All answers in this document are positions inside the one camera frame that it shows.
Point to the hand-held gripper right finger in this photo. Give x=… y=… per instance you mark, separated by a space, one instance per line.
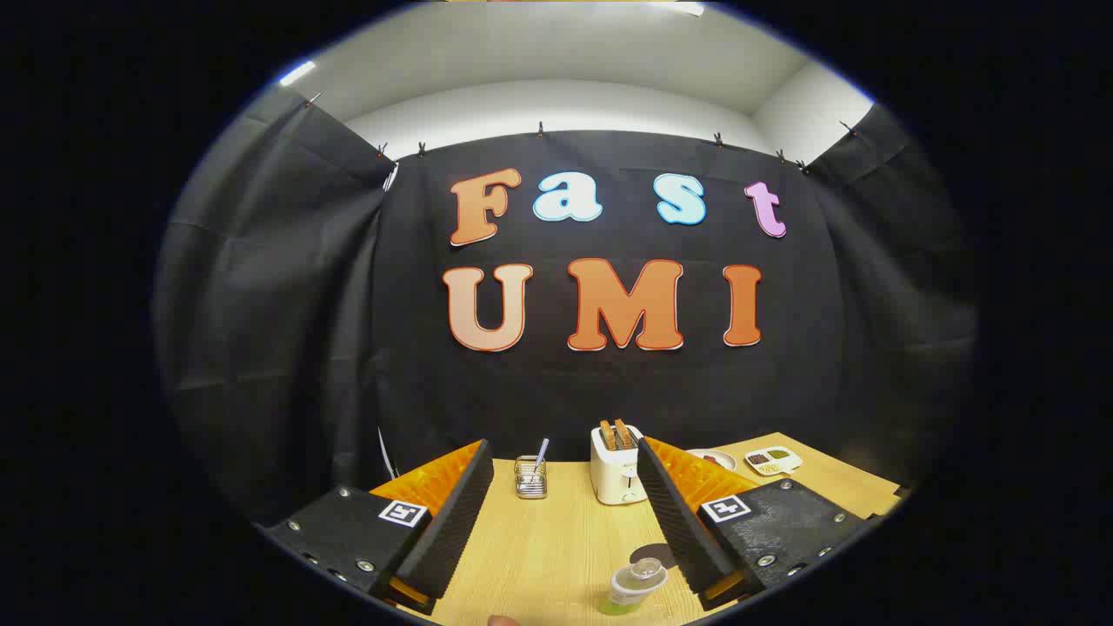
x=678 y=530

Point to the pale thin straw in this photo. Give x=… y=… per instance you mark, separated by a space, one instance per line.
x=541 y=452

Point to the round cream plate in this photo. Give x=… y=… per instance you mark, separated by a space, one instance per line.
x=717 y=459

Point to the clear bottle with white label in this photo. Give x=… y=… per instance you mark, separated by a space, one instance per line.
x=633 y=587

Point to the white divided condiment dish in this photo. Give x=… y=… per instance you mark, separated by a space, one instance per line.
x=772 y=461

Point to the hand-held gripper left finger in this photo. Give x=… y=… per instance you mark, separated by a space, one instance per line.
x=456 y=522

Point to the dark brown round coaster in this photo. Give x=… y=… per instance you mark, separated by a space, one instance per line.
x=650 y=553

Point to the brown toast slice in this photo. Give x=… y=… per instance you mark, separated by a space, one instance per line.
x=607 y=435
x=623 y=433

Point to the cream toaster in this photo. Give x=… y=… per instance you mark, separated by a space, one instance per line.
x=616 y=478

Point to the wooden table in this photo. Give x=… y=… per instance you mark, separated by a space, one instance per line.
x=539 y=548

